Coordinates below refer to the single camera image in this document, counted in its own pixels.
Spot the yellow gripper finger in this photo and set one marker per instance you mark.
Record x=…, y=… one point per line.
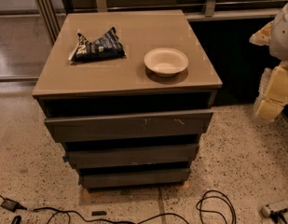
x=261, y=37
x=273, y=92

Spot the grey top drawer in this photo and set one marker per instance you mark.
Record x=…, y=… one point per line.
x=94, y=128

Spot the grey drawer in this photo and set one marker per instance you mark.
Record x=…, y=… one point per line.
x=132, y=156
x=134, y=178
x=94, y=128

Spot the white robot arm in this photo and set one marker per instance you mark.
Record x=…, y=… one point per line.
x=278, y=40

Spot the grey middle drawer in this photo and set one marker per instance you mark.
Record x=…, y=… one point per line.
x=132, y=156

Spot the grey bottom drawer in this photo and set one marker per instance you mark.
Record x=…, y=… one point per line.
x=134, y=178

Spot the grey drawer cabinet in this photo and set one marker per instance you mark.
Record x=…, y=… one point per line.
x=125, y=85

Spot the white paper bowl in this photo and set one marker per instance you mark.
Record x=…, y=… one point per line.
x=165, y=62

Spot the white power strip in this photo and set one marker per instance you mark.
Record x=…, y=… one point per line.
x=277, y=207

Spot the dark blue chip bag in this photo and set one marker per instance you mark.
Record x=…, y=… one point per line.
x=106, y=47

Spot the small black floor object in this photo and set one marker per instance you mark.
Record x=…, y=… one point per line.
x=98, y=213

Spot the black power adapter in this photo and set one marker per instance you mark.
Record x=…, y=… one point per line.
x=11, y=205

